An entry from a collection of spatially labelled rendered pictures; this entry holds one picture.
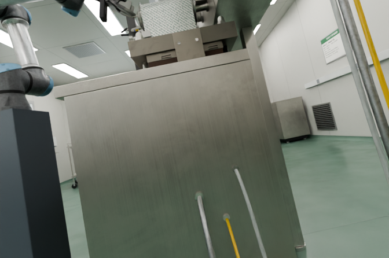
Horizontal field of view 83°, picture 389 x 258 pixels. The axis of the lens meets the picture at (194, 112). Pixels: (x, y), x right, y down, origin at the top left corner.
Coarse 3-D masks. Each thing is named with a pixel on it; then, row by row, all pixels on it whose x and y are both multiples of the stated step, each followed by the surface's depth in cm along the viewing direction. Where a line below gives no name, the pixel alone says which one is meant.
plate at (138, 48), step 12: (216, 24) 81; (228, 24) 81; (156, 36) 80; (168, 36) 80; (204, 36) 80; (216, 36) 81; (228, 36) 81; (132, 48) 80; (144, 48) 80; (156, 48) 80; (168, 48) 80; (228, 48) 92; (144, 60) 85
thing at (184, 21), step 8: (168, 16) 102; (176, 16) 102; (184, 16) 102; (192, 16) 102; (144, 24) 101; (152, 24) 101; (160, 24) 101; (168, 24) 101; (176, 24) 101; (184, 24) 101; (192, 24) 101; (152, 32) 101; (160, 32) 101; (168, 32) 101
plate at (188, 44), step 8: (176, 32) 78; (184, 32) 78; (192, 32) 79; (176, 40) 78; (184, 40) 78; (192, 40) 78; (200, 40) 78; (176, 48) 78; (184, 48) 78; (192, 48) 78; (200, 48) 78; (184, 56) 78; (192, 56) 78; (200, 56) 78
